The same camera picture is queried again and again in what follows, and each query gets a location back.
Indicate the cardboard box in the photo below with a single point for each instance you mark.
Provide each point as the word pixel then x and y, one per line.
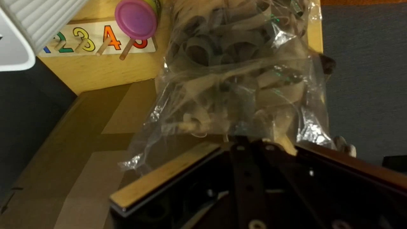
pixel 79 152

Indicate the number peg board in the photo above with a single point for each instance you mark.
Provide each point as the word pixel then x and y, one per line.
pixel 92 38

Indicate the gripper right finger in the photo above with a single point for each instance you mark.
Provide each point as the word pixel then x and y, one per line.
pixel 318 197

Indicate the clear plastic bag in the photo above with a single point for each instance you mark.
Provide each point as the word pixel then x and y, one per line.
pixel 241 79

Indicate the heap of beige rubber bands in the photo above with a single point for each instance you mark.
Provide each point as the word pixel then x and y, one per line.
pixel 222 51

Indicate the loose beige rubber band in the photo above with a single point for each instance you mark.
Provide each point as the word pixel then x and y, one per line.
pixel 345 147

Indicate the white ribbed appliance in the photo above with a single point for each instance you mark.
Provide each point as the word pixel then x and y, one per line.
pixel 28 25

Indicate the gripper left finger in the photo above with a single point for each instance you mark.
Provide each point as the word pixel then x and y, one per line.
pixel 244 178

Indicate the tub with purple lid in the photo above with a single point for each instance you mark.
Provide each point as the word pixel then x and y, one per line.
pixel 136 18

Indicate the black object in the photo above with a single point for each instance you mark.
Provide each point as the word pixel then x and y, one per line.
pixel 396 163

